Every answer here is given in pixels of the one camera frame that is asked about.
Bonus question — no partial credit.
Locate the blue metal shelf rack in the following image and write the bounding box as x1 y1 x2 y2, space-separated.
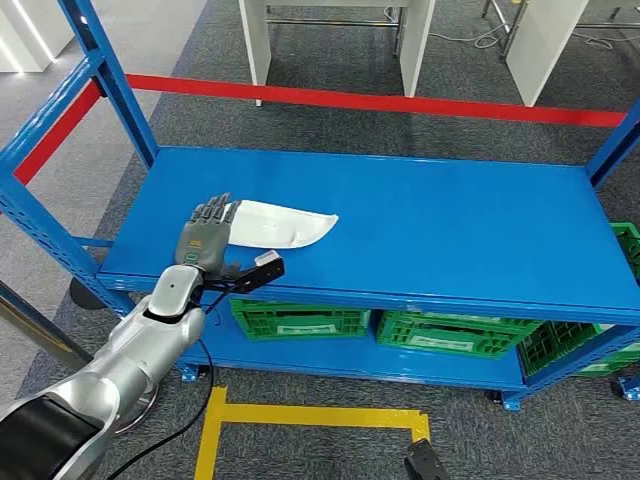
0 0 640 413

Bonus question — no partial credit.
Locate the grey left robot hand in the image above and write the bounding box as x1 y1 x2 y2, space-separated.
174 193 241 277

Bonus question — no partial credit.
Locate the green plastic crate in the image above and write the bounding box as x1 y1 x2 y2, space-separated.
229 298 373 343
375 309 544 362
574 221 640 380
517 321 608 380

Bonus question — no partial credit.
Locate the black round floor base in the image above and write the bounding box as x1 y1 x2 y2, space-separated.
69 277 109 313

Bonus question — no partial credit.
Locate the chrome pole stand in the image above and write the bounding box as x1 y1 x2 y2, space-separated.
0 278 162 437

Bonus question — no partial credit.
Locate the white floor cable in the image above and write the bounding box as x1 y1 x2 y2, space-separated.
571 25 640 54
428 19 507 52

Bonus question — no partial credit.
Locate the white curved plastic part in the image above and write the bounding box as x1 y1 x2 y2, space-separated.
222 198 340 251

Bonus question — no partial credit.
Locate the white illuminated counter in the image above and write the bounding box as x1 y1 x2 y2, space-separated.
0 0 77 75

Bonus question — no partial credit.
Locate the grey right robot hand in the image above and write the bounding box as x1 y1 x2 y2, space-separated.
403 437 451 480

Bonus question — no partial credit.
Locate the white desk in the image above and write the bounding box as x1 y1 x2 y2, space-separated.
238 0 438 108
505 0 592 108

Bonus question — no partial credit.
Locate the grey metal table frame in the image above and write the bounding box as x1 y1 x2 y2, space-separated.
481 0 532 62

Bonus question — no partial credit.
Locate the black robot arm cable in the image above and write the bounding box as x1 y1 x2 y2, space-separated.
106 291 236 480

